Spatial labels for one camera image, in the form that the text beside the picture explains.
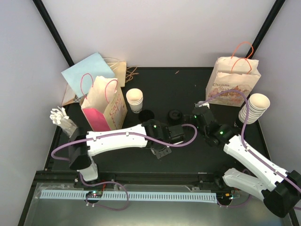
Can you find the black coffee cup lid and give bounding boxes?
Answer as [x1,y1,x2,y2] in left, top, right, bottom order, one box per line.
[167,109,183,125]

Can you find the cream paper bag pink sides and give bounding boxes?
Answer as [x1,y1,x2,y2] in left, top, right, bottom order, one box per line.
[81,76,127,132]

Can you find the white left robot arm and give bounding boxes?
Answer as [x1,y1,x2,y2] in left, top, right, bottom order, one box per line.
[68,119,185,188]

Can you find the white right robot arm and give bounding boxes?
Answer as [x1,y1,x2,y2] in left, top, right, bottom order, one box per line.
[183,105,301,218]

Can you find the tall stack paper cups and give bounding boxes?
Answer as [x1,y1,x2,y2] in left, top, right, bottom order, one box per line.
[238,93,270,124]

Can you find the Cream Bear printed paper bag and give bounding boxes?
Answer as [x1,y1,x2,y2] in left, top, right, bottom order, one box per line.
[206,53,261,107]

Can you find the small stack paper cups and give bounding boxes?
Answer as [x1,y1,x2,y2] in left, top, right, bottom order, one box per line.
[126,88,143,113]

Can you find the brown kraft paper bag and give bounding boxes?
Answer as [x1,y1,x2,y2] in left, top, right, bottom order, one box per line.
[104,57,139,87]

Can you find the patterned flat paper bag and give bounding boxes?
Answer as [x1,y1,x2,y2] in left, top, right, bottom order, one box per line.
[62,85,80,106]

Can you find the light blue paper bag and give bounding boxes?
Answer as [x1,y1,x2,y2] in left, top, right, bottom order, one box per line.
[61,52,115,97]

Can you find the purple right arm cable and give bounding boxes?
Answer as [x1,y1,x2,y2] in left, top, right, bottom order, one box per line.
[202,89,301,210]

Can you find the light blue slotted cable duct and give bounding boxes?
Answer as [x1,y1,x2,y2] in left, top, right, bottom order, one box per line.
[40,190,217,203]

